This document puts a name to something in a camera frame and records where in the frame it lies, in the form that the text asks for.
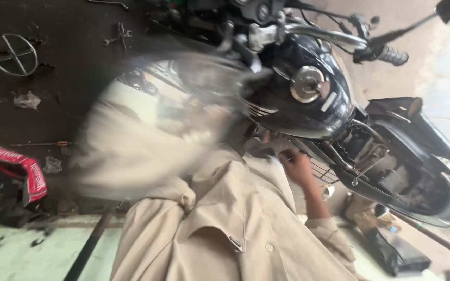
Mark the black motorcycle seat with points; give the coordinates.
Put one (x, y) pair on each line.
(397, 253)

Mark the tan rag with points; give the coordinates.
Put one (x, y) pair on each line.
(363, 214)

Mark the crumpled grey rag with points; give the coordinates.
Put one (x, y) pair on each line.
(27, 100)

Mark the beige shirt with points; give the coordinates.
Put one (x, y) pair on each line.
(225, 226)

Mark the black metal pipe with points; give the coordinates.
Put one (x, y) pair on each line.
(89, 246)

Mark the chrome fuel cap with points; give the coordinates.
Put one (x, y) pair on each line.
(307, 84)

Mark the black fuel tank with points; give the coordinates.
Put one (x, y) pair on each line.
(307, 113)

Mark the red printed cloth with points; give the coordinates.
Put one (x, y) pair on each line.
(16, 164)

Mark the long dark metal rod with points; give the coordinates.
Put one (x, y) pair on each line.
(432, 235)

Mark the black motorcycle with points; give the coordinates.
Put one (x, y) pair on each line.
(365, 128)

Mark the long steel wrench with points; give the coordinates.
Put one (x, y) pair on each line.
(107, 3)

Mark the person's right hand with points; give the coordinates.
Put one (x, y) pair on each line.
(298, 168)

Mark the crumpled clear plastic scrap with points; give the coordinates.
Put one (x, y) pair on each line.
(52, 165)

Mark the pair of steel spanners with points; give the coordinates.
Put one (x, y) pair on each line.
(118, 35)

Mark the person's right fingers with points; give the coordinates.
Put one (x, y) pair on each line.
(287, 156)

